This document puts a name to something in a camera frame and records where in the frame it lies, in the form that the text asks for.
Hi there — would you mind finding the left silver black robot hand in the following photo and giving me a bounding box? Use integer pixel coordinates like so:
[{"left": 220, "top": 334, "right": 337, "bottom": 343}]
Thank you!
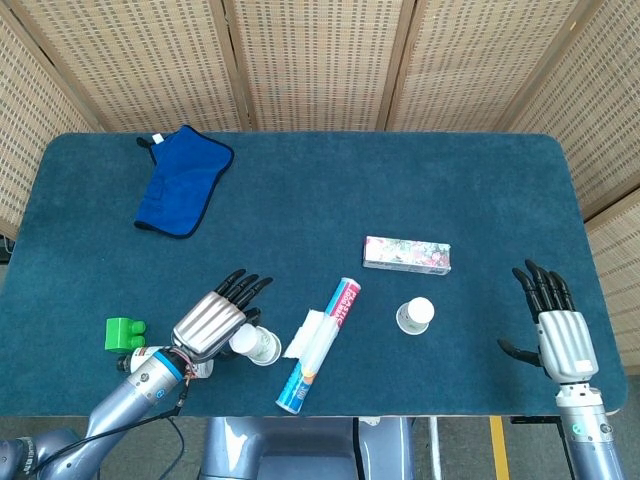
[{"left": 171, "top": 268, "right": 274, "bottom": 365}]

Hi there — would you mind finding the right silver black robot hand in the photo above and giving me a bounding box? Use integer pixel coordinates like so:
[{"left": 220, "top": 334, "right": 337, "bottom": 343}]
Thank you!
[{"left": 497, "top": 258, "right": 600, "bottom": 385}]

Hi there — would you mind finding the white printed drink bottle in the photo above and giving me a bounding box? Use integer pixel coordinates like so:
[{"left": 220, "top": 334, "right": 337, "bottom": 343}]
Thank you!
[{"left": 116, "top": 346, "right": 216, "bottom": 380}]

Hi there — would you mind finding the green toy building block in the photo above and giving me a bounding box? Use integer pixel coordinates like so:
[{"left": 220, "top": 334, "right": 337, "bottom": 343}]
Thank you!
[{"left": 105, "top": 317, "right": 148, "bottom": 353}]

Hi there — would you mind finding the crumpled white tissue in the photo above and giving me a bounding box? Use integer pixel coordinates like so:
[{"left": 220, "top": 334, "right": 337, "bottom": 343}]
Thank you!
[{"left": 282, "top": 308, "right": 337, "bottom": 374}]

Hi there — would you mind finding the grey-blue robot torso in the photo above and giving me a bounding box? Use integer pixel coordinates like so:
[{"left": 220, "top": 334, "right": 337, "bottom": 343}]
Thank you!
[{"left": 198, "top": 416, "right": 416, "bottom": 480}]

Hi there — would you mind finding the blue microfibre cloth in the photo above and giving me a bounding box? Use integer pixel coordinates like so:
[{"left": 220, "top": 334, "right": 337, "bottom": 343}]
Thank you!
[{"left": 133, "top": 124, "right": 236, "bottom": 240}]

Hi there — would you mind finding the blue red plastic wrap tube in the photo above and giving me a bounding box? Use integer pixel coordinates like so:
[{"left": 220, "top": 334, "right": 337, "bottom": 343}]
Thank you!
[{"left": 275, "top": 277, "right": 363, "bottom": 416}]

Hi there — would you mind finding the teal felt table mat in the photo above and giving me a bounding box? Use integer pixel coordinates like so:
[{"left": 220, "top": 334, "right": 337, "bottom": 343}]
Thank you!
[{"left": 0, "top": 131, "right": 630, "bottom": 419}]

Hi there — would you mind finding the white table leg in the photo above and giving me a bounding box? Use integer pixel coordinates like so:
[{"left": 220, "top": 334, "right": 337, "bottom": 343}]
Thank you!
[{"left": 428, "top": 417, "right": 441, "bottom": 480}]

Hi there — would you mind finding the floral printed long box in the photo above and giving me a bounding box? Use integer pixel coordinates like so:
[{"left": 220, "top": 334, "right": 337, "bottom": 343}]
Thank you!
[{"left": 362, "top": 235, "right": 453, "bottom": 276}]

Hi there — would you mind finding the woven bamboo folding screen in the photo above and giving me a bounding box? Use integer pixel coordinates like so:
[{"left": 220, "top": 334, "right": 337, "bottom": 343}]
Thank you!
[{"left": 0, "top": 0, "right": 640, "bottom": 371}]

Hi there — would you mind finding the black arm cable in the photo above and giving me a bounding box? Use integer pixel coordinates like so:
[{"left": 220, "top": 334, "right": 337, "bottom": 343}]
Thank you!
[{"left": 74, "top": 377, "right": 194, "bottom": 446}]

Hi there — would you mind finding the blue floor cable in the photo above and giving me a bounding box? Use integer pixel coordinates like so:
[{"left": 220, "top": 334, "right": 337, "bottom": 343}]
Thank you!
[{"left": 167, "top": 417, "right": 187, "bottom": 480}]

